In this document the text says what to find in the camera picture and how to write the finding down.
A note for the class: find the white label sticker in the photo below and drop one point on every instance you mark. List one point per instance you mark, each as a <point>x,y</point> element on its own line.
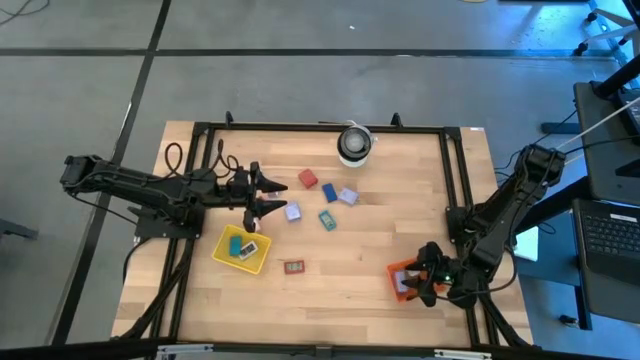
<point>477,129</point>

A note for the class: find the white floor sheet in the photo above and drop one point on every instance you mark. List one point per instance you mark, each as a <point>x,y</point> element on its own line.
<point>529,245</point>

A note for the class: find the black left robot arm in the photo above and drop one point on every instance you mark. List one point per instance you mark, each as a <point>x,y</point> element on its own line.
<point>150,187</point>

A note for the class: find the pink white wall charger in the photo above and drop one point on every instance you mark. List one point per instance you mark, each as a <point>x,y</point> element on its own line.
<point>258,226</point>

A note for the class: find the dark grey floor foot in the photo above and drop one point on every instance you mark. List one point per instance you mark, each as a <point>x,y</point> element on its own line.
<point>15,230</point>

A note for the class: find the white chair base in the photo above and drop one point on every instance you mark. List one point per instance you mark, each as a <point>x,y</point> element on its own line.
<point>607,32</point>

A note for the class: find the orange plastic basket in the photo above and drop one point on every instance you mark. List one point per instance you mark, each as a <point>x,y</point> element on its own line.
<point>391,274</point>

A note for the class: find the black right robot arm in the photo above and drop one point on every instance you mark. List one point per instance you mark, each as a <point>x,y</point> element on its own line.
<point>500,220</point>

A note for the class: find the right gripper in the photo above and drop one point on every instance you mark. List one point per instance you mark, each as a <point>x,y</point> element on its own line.
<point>450,282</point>

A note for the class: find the red digital clock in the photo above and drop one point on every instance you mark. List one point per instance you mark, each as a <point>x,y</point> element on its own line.
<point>294,267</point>
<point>308,178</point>

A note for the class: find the white digital clock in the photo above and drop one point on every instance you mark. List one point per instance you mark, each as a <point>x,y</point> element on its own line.
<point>248,250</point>

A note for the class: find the black standing desk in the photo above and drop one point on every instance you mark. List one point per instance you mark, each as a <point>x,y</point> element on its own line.
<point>607,150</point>

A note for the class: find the yellow plastic basket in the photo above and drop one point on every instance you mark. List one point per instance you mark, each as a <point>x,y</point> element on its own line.
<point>222,252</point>

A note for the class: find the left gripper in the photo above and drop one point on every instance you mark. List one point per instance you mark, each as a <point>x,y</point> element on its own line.
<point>242,189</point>

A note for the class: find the silver extrusion bar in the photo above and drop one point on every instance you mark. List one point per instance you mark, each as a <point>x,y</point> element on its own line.
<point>185,349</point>
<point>462,354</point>

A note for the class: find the black gantry beam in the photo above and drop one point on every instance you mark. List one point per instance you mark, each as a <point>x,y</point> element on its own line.
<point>75,350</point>

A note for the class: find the black aluminium table frame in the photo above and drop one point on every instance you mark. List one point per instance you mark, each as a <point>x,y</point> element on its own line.
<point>280,128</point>

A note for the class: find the teal digital clock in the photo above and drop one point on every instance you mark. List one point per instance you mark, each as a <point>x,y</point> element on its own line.
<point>327,220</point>
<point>235,246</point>

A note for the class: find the blue digital clock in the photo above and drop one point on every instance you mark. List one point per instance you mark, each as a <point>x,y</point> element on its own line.
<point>329,192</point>

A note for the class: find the white thin rod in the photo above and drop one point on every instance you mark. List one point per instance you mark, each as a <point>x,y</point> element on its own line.
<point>600,123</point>

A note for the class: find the black laptop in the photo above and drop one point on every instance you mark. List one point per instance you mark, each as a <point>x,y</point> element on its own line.
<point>610,235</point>

